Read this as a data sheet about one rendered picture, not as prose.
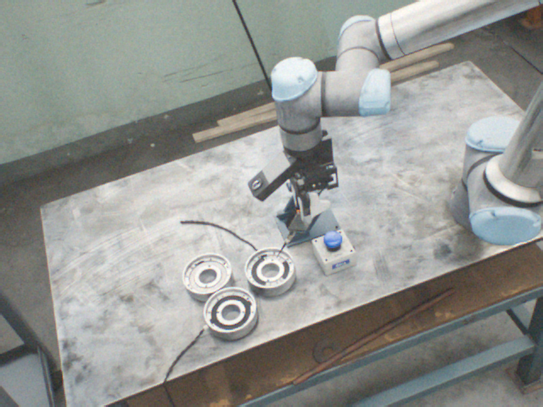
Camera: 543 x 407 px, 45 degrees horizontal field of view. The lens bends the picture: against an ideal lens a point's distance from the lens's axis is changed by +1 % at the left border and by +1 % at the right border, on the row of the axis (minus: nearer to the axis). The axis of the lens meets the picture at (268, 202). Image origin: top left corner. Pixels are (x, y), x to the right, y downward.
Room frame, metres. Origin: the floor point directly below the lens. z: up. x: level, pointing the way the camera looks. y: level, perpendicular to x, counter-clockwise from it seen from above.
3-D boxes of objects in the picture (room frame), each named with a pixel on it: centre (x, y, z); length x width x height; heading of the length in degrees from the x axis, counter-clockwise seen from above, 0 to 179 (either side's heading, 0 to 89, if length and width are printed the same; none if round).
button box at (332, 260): (0.84, -0.12, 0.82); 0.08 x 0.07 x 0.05; 101
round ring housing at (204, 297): (0.84, 0.16, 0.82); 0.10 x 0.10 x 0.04
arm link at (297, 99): (0.87, -0.08, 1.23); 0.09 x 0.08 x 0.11; 74
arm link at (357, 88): (0.86, -0.18, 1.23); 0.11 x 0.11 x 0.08; 74
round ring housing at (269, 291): (0.82, 0.02, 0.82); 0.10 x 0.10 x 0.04
